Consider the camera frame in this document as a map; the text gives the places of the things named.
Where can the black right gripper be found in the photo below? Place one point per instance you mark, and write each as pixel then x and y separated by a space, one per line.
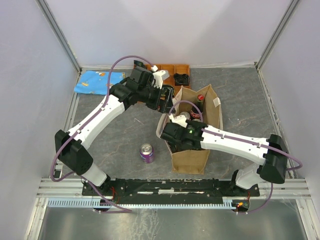
pixel 173 149

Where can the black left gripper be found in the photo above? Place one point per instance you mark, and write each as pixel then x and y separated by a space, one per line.
pixel 163 106

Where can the purple soda can front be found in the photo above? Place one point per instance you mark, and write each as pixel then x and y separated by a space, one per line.
pixel 146 152

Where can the tan canvas tote bag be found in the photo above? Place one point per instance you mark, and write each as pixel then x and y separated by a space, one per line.
pixel 194 161

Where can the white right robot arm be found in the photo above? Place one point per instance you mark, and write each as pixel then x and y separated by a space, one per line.
pixel 269 156

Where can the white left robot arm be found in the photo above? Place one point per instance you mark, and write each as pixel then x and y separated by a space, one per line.
pixel 143 85

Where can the black rolled belt right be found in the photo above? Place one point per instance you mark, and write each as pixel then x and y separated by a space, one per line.
pixel 181 79

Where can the orange compartment tray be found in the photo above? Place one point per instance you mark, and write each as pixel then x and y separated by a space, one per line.
pixel 175 69

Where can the dark patterned tie corner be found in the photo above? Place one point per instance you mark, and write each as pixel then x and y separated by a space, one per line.
pixel 138 63

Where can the blue patterned cloth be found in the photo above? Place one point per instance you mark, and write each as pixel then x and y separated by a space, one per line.
pixel 92 83

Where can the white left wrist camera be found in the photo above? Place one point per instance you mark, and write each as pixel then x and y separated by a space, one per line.
pixel 159 76

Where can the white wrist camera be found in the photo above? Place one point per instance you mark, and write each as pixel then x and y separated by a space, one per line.
pixel 180 120
pixel 159 76

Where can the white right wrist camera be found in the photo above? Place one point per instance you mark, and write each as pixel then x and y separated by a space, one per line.
pixel 180 120

